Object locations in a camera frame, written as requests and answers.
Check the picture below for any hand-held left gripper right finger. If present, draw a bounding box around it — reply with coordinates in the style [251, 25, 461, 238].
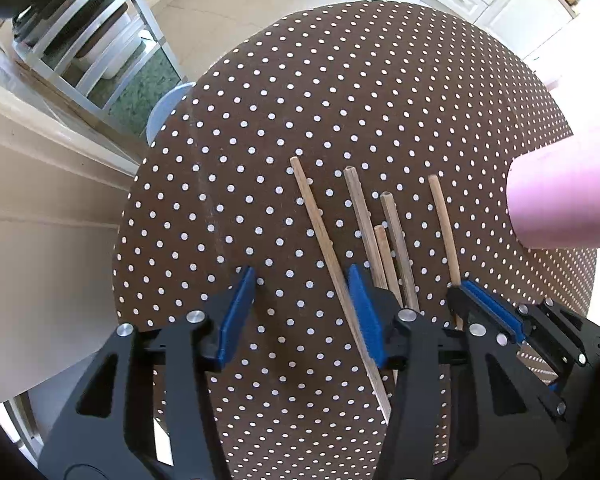
[347, 264, 570, 480]

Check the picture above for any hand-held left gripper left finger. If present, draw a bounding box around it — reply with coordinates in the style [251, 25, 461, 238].
[37, 266, 257, 480]

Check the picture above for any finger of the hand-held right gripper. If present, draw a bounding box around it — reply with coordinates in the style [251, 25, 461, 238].
[447, 280, 527, 347]
[505, 298, 600, 417]

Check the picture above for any single bamboo chopstick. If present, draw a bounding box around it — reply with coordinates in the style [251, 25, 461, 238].
[428, 175, 465, 332]

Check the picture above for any bunch of wooden chopsticks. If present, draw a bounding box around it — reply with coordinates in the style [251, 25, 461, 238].
[289, 156, 421, 421]

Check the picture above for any pink cup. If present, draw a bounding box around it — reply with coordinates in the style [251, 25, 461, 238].
[506, 125, 600, 251]

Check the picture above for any brown polka-dot tablecloth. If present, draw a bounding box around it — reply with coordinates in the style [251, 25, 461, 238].
[112, 0, 598, 480]

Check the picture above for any light blue plastic stool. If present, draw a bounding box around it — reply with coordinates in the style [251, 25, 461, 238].
[145, 81, 197, 145]

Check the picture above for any green floor mat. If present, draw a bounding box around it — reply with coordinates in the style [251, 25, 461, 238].
[87, 47, 181, 138]

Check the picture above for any white plastic basin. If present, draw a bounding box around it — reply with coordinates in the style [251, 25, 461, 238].
[72, 7, 146, 81]

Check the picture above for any metal storage rack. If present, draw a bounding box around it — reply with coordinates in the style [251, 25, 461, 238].
[10, 0, 183, 136]

